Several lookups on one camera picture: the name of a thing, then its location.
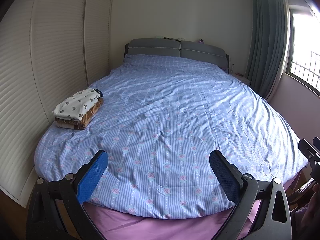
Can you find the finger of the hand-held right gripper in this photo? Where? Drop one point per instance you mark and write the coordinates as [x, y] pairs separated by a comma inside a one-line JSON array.
[[317, 140], [307, 147]]

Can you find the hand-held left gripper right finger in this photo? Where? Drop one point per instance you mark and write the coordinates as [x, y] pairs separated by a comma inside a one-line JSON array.
[[225, 177]]

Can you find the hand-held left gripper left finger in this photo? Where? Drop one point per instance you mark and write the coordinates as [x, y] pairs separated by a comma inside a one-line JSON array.
[[92, 177]]

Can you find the cream bear-print polo shirt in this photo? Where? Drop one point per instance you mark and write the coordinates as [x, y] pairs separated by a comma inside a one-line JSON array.
[[75, 103]]

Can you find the brown wicker chair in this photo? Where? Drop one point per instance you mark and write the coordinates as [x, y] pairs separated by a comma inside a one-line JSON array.
[[303, 186]]

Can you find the purple cloth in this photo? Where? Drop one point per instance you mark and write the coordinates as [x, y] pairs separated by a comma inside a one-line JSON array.
[[308, 215]]

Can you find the brown striped folded garment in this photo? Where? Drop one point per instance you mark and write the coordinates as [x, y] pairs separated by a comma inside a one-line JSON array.
[[87, 116]]

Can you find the purple bed sheet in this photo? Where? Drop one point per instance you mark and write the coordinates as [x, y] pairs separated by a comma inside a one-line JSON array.
[[150, 227]]

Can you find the window with railing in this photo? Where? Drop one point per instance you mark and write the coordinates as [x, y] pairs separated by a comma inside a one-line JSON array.
[[305, 62]]

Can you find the blue striped floral blanket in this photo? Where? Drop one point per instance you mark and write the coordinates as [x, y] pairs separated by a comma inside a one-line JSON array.
[[175, 105]]

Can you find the white nightstand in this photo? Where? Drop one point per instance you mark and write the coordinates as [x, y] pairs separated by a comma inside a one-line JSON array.
[[241, 78]]

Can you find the grey-green curtain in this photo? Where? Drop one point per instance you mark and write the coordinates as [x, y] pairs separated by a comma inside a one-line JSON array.
[[267, 42]]

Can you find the cream louvered wardrobe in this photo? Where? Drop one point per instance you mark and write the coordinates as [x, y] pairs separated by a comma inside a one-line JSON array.
[[50, 55]]

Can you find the grey padded headboard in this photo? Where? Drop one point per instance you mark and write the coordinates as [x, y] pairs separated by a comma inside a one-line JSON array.
[[155, 47]]

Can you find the black flat item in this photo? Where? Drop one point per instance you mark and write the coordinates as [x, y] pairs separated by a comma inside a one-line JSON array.
[[175, 39]]

